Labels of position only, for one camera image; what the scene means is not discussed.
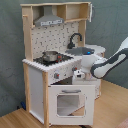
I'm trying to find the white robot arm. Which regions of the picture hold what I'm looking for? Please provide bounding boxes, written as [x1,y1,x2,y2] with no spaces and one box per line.
[72,37,128,84]

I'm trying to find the grey range hood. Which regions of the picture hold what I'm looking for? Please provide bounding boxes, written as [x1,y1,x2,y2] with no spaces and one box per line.
[34,5,64,27]

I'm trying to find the wooden toy kitchen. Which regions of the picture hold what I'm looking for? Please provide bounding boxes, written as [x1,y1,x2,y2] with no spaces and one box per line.
[22,2,105,127]

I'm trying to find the white oven door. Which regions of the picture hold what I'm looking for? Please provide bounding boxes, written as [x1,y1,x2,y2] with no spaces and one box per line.
[49,85,95,125]

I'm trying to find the grey sink basin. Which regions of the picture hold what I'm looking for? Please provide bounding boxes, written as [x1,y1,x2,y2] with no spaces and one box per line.
[66,47,95,56]

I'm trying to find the red left stove knob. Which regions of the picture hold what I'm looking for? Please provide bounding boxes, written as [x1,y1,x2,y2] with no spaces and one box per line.
[54,73,60,79]

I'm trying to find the silver toy pot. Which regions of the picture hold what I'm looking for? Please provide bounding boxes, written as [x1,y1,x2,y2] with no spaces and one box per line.
[43,51,58,62]

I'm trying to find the black toy faucet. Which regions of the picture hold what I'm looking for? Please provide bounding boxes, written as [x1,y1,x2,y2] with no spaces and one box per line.
[67,33,82,49]

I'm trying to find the black stove top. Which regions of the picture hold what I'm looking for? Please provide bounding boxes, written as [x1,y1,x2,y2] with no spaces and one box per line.
[35,54,71,66]

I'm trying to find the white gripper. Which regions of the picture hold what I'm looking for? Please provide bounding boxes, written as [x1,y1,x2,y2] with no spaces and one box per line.
[72,70,86,84]

